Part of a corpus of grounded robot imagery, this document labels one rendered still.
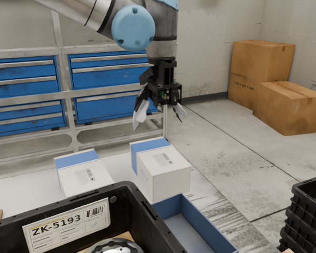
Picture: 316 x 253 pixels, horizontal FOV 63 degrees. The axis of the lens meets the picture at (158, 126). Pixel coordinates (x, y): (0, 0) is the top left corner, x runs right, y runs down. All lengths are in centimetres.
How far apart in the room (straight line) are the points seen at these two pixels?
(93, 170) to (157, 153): 20
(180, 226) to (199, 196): 13
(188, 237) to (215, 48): 311
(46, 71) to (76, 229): 172
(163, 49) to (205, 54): 290
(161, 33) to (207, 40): 288
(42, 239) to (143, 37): 36
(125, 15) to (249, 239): 55
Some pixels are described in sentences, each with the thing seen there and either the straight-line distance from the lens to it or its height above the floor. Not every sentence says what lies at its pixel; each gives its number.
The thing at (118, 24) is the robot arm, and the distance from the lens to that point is 46.
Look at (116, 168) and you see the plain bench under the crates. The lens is 90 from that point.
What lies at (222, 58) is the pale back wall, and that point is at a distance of 368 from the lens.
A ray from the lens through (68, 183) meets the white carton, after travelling 71.
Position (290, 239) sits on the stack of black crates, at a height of 38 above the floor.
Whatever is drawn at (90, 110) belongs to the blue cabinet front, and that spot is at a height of 42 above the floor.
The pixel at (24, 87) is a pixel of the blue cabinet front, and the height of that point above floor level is 67.
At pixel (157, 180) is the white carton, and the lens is 71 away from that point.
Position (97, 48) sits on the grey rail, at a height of 91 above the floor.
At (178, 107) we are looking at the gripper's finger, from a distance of 73.
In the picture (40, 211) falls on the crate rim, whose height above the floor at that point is 93.
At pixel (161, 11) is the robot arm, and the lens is 62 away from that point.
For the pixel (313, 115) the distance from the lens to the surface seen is 304.
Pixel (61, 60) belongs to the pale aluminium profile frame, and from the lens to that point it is 207.
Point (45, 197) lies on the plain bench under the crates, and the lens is 84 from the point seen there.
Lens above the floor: 120
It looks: 25 degrees down
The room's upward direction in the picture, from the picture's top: straight up
